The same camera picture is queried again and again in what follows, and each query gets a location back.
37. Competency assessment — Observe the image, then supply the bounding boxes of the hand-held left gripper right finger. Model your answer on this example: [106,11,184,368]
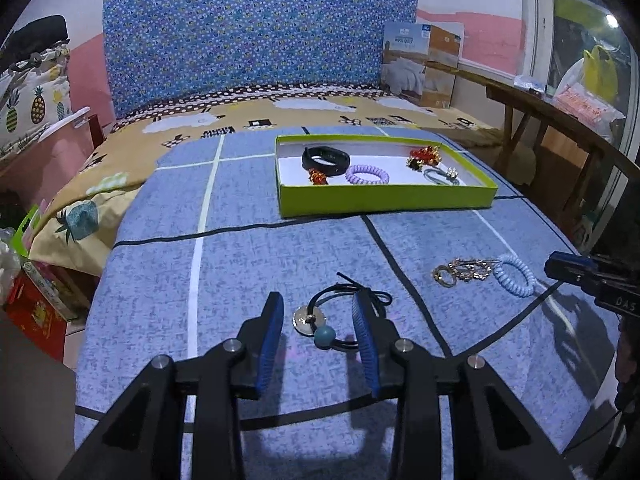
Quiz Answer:
[350,291,573,480]

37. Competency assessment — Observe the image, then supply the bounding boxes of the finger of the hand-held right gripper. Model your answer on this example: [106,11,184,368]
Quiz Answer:
[544,251,608,287]

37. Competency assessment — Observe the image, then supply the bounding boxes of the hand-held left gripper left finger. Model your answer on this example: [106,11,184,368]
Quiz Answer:
[57,291,286,480]

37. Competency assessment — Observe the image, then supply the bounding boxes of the black beaded hair tie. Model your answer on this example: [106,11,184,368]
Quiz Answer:
[292,272,393,352]

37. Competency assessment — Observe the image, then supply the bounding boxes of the grey pearl hair tie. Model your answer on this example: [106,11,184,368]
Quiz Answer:
[422,166,461,187]

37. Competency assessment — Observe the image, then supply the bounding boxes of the green shallow box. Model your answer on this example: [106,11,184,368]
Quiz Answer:
[275,133,498,219]

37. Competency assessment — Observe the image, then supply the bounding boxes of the purple coil hair tie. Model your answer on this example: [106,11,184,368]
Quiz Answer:
[345,164,390,186]

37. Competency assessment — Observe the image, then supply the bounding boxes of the red bead ornament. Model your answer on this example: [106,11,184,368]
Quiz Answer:
[406,145,443,172]

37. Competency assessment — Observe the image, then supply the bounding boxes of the black smart band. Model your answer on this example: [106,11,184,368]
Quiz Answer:
[301,146,349,173]

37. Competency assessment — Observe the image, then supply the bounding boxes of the blue plaid blanket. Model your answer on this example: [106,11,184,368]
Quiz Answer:
[75,125,626,466]

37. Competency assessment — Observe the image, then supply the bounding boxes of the wooden bench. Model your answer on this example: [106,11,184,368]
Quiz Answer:
[425,62,640,246]

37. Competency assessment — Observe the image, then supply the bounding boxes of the pink packet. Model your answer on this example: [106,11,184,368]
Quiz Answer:
[552,82,627,134]

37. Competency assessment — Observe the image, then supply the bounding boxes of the white plastic bag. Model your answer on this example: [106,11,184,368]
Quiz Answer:
[556,57,586,97]
[0,227,24,306]

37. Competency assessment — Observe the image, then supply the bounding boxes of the yellow plastic bag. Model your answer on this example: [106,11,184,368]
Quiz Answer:
[582,45,621,104]

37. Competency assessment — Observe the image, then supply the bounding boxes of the red cardboard box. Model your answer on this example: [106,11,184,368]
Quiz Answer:
[5,270,68,361]

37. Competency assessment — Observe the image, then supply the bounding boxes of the cardboard quilt box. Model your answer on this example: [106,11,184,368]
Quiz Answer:
[380,21,466,109]

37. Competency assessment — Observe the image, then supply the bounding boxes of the yellow printed bedsheet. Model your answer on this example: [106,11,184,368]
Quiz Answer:
[30,92,503,276]

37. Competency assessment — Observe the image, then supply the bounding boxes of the brown dotted cloth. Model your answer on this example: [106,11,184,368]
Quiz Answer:
[112,84,396,132]

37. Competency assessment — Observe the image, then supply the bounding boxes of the green paper bag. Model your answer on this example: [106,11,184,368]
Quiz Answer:
[10,204,45,257]

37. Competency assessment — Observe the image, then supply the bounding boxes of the pink storage box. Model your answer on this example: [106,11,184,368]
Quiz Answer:
[0,106,106,196]

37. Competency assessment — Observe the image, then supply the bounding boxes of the blue floral headboard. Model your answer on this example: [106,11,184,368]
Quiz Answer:
[102,0,418,121]

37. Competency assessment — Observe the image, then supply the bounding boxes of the pineapple print bag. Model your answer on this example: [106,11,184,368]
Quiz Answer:
[0,47,73,153]

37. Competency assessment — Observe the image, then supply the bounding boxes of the black bag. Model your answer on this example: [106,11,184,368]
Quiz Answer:
[0,15,71,68]

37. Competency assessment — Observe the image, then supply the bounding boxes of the black cable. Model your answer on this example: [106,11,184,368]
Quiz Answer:
[564,397,628,456]

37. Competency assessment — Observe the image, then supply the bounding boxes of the white window frame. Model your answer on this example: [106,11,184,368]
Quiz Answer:
[517,0,557,92]

